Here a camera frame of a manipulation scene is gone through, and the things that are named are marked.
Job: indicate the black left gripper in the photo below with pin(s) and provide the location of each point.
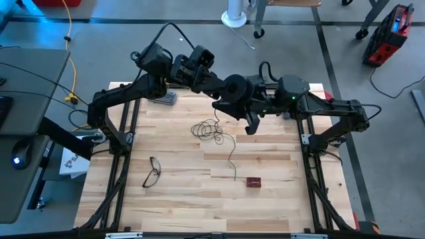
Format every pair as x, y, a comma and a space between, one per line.
192, 78

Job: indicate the red corner clamp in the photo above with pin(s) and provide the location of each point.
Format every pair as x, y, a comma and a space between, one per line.
328, 95

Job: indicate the black computer mouse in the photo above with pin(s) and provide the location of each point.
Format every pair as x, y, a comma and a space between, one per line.
24, 151

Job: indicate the grey cart leg with caster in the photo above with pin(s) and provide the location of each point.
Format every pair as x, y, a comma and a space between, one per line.
375, 13

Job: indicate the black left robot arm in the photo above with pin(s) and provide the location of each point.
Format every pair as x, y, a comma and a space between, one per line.
126, 93

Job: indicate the white printed box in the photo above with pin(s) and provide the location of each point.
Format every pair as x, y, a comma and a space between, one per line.
71, 166

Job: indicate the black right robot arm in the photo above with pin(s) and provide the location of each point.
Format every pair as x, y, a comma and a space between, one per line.
332, 106

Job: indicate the black diagonal strut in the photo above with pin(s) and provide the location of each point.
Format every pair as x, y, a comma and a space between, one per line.
78, 147

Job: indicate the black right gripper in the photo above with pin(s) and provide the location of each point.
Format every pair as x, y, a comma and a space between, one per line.
265, 99

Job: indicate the red bin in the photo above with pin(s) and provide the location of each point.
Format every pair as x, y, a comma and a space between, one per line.
56, 2

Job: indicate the red black tool case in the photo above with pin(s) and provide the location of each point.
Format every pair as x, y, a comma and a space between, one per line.
388, 36

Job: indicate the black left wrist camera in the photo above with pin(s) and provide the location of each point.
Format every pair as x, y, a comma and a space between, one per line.
202, 56

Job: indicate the wooden top rolling table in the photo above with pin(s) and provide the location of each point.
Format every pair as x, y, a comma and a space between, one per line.
260, 16

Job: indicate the black desk leg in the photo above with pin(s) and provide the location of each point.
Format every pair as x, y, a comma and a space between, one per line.
36, 189

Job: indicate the black eyeglasses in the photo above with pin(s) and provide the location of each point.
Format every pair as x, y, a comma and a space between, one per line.
154, 165

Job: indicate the grey side table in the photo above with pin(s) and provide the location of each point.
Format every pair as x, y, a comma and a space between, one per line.
30, 84

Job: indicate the flat white tray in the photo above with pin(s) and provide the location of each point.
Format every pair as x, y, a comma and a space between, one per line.
164, 98

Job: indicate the red bit holder block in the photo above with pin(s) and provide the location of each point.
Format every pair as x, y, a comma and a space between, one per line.
253, 182

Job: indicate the black caster wheel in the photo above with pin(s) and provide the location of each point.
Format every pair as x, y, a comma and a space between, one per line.
347, 1

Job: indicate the white pole base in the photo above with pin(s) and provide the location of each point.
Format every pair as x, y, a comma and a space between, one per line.
234, 16

